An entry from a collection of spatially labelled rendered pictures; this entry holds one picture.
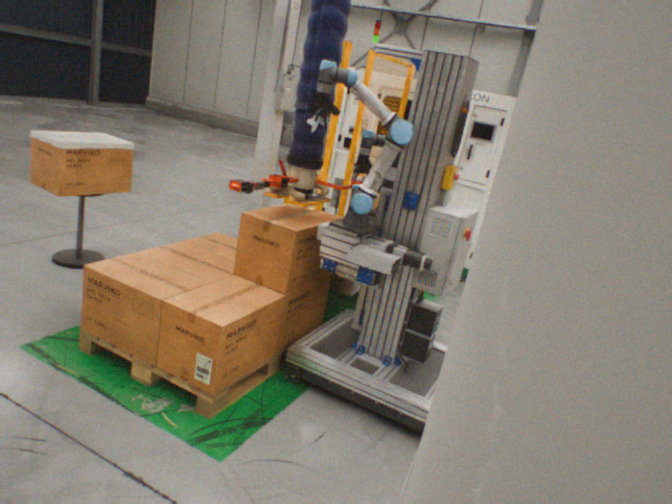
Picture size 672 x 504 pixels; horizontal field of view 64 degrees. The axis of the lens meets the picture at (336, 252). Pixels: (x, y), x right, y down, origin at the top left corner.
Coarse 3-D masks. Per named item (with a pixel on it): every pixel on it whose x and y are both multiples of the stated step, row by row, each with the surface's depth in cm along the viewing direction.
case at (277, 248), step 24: (264, 216) 321; (288, 216) 331; (312, 216) 343; (336, 216) 355; (240, 240) 324; (264, 240) 316; (288, 240) 307; (312, 240) 325; (240, 264) 327; (264, 264) 319; (288, 264) 311; (312, 264) 335; (288, 288) 316
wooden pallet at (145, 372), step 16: (80, 336) 315; (96, 336) 309; (304, 336) 358; (96, 352) 318; (144, 368) 295; (256, 368) 310; (272, 368) 329; (144, 384) 298; (176, 384) 286; (240, 384) 311; (256, 384) 316; (208, 400) 278; (224, 400) 287; (208, 416) 280
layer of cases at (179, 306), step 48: (192, 240) 377; (96, 288) 301; (144, 288) 288; (192, 288) 300; (240, 288) 312; (144, 336) 290; (192, 336) 274; (240, 336) 282; (288, 336) 336; (192, 384) 281
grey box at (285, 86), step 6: (282, 78) 438; (288, 78) 444; (294, 78) 452; (282, 84) 439; (288, 84) 446; (294, 84) 455; (276, 90) 442; (282, 90) 442; (288, 90) 449; (276, 96) 443; (282, 96) 444; (288, 96) 452; (276, 102) 445; (282, 102) 446; (288, 102) 454; (276, 108) 446; (282, 108) 449; (288, 108) 457
